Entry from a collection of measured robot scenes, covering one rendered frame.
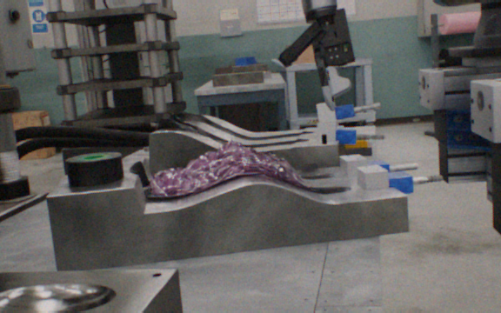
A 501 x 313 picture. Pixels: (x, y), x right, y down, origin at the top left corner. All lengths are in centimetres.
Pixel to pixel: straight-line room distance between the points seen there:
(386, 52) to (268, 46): 143
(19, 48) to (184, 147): 74
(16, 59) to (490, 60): 121
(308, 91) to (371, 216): 680
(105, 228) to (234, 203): 18
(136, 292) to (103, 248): 30
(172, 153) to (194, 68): 646
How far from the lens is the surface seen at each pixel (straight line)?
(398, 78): 783
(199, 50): 769
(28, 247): 107
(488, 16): 158
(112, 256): 89
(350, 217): 91
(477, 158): 157
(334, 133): 124
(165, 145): 126
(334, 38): 134
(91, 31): 631
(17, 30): 185
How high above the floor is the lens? 108
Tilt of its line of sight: 10 degrees down
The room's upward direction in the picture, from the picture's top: 5 degrees counter-clockwise
